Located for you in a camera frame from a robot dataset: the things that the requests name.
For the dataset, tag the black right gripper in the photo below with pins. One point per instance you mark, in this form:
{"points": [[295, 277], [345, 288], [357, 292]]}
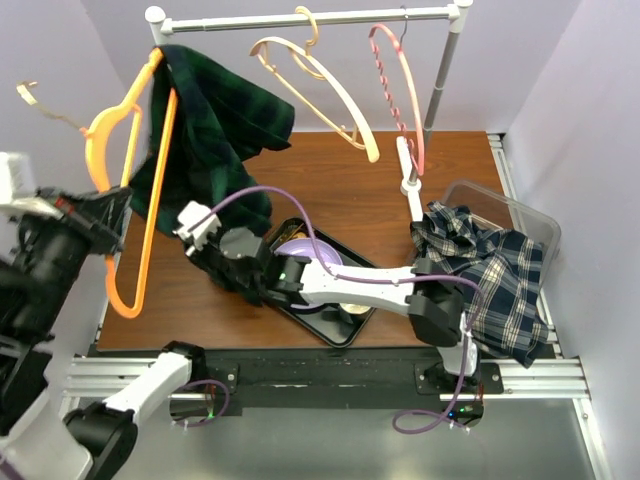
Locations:
{"points": [[202, 253]]}

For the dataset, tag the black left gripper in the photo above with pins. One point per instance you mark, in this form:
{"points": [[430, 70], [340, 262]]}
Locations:
{"points": [[100, 217]]}

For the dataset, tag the orange hanger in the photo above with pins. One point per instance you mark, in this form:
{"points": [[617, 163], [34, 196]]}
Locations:
{"points": [[96, 141]]}

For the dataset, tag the dark green plaid skirt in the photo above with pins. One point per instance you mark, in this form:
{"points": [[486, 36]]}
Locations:
{"points": [[221, 121]]}

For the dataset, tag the navy white plaid skirt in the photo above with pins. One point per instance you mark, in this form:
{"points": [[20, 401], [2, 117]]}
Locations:
{"points": [[506, 266]]}

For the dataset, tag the pink hanger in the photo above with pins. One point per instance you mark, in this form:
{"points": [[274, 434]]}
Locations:
{"points": [[399, 88]]}

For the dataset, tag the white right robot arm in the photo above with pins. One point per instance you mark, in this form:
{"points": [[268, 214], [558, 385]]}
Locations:
{"points": [[434, 303]]}

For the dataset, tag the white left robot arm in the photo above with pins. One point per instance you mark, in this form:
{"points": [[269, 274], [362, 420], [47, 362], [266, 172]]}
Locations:
{"points": [[57, 231]]}

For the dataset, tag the gold cutlery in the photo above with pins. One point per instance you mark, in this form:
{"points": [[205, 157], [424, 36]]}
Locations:
{"points": [[287, 231]]}

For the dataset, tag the purple plate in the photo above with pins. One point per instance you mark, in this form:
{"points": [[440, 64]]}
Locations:
{"points": [[303, 247]]}

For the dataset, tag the black tray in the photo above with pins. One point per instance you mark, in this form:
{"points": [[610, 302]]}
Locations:
{"points": [[323, 319]]}

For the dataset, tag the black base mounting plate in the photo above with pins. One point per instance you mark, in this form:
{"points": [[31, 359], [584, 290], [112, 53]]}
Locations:
{"points": [[402, 378]]}

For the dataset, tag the dark green cream mug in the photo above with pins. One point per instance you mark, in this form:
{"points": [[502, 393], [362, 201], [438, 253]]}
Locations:
{"points": [[353, 314]]}

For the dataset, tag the clear plastic bin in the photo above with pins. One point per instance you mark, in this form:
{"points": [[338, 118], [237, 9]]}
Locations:
{"points": [[494, 210]]}

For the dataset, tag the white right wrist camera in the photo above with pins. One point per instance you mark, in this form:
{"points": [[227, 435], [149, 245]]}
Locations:
{"points": [[195, 223]]}

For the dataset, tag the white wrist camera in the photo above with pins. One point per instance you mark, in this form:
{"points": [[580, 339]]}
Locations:
{"points": [[195, 223], [17, 182]]}

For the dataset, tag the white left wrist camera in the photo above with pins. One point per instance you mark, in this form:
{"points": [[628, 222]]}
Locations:
{"points": [[17, 182]]}

